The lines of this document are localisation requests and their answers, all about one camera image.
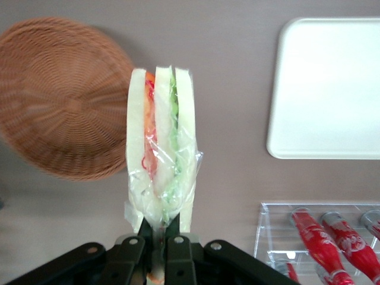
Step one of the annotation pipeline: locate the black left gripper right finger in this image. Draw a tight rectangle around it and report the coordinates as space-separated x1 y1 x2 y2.
164 218 300 285

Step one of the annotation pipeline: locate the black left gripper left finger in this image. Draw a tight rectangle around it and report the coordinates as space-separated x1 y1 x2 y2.
4 218 156 285

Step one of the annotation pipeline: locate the triangle sandwich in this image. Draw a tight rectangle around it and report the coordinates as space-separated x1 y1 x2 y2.
123 65 205 283

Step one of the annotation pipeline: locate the round brown wicker basket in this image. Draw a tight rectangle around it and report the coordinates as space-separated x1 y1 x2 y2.
0 16 141 182

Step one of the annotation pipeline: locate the cream plastic tray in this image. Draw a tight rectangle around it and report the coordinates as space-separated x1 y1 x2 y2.
265 17 380 160

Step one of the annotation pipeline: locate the clear acrylic bottle rack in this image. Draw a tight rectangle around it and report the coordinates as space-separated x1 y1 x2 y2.
253 202 380 285

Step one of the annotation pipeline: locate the red cola bottle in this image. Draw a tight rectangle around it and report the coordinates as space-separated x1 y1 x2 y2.
360 208 380 239
290 207 356 285
321 210 380 283

